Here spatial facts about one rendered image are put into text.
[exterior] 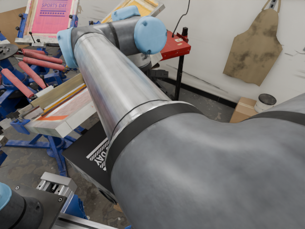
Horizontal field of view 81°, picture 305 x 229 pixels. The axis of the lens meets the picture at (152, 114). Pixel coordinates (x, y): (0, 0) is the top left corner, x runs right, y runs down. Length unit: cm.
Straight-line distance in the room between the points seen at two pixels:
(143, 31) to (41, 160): 239
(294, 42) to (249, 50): 42
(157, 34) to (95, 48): 16
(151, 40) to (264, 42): 217
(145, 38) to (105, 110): 25
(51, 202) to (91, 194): 138
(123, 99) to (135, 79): 3
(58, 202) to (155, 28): 69
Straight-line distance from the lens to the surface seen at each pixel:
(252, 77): 269
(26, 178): 259
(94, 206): 214
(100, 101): 19
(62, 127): 61
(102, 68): 23
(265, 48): 253
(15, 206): 72
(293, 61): 264
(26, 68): 173
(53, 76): 193
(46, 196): 86
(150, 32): 40
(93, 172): 119
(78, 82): 130
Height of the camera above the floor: 197
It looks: 46 degrees down
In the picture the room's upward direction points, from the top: straight up
